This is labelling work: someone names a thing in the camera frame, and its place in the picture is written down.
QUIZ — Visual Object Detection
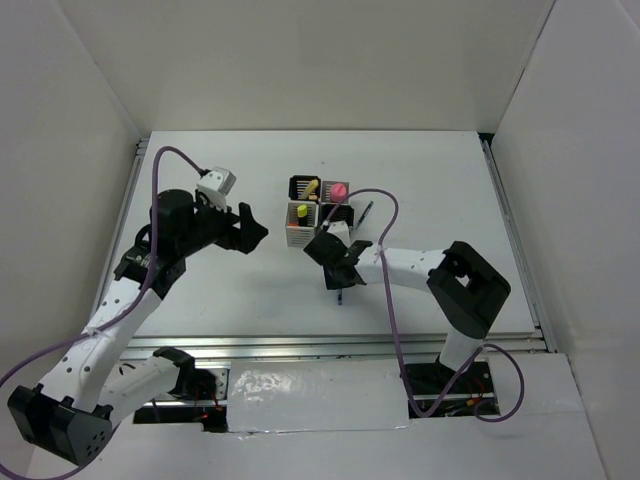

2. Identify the grey back-right container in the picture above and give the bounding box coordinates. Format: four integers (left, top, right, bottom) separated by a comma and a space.
320, 181, 350, 203

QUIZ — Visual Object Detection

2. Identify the black back-left container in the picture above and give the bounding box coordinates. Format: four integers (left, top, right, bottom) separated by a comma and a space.
288, 175, 321, 202

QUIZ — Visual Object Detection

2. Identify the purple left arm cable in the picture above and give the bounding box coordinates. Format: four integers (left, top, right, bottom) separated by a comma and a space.
0, 146, 206, 480

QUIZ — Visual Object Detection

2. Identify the green pen refill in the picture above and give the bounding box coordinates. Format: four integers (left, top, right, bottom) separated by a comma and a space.
354, 201, 375, 231

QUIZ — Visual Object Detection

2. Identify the pale yellow highlighter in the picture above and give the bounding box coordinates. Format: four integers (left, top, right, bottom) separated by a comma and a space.
299, 179, 319, 199

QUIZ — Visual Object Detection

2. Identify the yellow black highlighter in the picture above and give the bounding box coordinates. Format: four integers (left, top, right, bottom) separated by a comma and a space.
296, 204, 309, 227

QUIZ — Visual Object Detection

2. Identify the white front-left container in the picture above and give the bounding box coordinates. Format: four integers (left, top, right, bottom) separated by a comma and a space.
285, 201, 319, 249

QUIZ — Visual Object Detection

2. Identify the aluminium front rail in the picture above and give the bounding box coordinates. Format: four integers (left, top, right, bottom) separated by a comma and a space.
120, 329, 548, 362

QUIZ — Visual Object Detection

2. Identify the aluminium left rail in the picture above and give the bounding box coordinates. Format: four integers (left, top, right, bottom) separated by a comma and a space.
93, 136, 150, 309

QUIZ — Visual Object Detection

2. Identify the black front-right container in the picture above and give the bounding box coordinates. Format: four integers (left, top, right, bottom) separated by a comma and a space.
317, 203, 355, 233

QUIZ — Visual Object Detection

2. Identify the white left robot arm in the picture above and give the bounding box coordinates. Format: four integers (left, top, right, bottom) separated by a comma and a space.
8, 189, 268, 467

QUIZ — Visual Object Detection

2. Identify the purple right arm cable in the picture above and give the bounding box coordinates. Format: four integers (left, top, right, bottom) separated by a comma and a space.
319, 187, 525, 424

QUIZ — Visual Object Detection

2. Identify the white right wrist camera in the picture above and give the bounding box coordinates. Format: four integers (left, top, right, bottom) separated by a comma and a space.
327, 221, 352, 247

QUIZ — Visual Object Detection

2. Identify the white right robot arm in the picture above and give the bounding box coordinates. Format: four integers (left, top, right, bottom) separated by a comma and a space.
304, 231, 511, 392

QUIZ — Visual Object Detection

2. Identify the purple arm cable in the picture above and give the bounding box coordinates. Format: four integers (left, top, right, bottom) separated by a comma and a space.
0, 146, 206, 480
319, 187, 525, 424

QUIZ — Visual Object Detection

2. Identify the white foil cover board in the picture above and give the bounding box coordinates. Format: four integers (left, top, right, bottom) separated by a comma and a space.
227, 360, 409, 433

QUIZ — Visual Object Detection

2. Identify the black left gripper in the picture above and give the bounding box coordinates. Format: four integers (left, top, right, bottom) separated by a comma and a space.
177, 192, 269, 257

